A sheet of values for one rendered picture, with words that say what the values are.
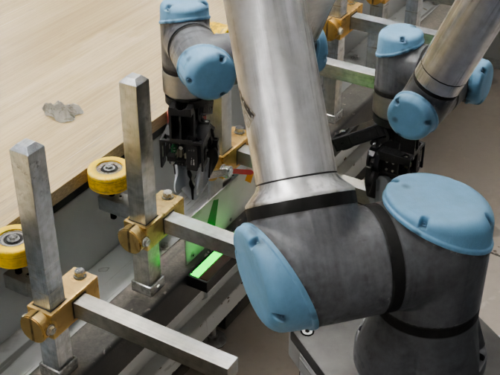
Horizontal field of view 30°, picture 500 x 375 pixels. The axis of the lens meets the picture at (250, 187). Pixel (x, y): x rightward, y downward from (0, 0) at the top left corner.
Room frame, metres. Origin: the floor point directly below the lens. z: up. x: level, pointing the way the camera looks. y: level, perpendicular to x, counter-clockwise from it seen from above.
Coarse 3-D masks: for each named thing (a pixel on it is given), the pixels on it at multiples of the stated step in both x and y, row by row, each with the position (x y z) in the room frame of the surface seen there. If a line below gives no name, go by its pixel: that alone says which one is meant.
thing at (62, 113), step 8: (48, 104) 1.65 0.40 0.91; (56, 104) 1.65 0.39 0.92; (72, 104) 1.65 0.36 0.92; (48, 112) 1.63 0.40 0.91; (56, 112) 1.63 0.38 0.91; (64, 112) 1.62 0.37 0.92; (72, 112) 1.63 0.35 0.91; (80, 112) 1.63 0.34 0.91; (56, 120) 1.61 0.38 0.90; (64, 120) 1.61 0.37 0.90; (72, 120) 1.61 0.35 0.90
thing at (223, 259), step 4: (224, 256) 1.43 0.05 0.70; (220, 260) 1.42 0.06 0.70; (224, 260) 1.42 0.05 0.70; (216, 264) 1.41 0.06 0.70; (220, 264) 1.41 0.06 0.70; (212, 268) 1.40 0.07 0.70; (216, 268) 1.40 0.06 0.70; (208, 272) 1.38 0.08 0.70; (212, 272) 1.38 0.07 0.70; (204, 276) 1.37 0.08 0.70; (208, 276) 1.37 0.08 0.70; (204, 280) 1.36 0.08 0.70
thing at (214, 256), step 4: (216, 252) 1.44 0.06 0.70; (212, 256) 1.43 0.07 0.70; (216, 256) 1.43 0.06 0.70; (208, 260) 1.42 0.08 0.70; (212, 260) 1.42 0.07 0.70; (200, 264) 1.41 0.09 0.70; (204, 264) 1.41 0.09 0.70; (208, 264) 1.41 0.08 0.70; (196, 268) 1.40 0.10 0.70; (200, 268) 1.40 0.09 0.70; (204, 268) 1.40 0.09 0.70; (196, 272) 1.38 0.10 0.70; (200, 272) 1.38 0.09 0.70; (196, 276) 1.37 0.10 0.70
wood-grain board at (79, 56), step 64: (0, 0) 2.23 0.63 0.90; (64, 0) 2.23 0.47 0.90; (128, 0) 2.23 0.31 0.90; (0, 64) 1.86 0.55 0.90; (64, 64) 1.86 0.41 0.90; (128, 64) 1.86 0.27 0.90; (0, 128) 1.58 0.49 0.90; (64, 128) 1.58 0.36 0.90; (0, 192) 1.35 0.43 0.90; (64, 192) 1.38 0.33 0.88
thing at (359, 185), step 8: (240, 152) 1.56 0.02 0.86; (248, 152) 1.56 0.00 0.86; (240, 160) 1.56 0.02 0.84; (248, 160) 1.55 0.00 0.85; (344, 176) 1.47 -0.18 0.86; (352, 184) 1.45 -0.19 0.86; (360, 184) 1.45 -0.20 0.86; (360, 192) 1.43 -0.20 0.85; (360, 200) 1.43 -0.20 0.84; (368, 200) 1.42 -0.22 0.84
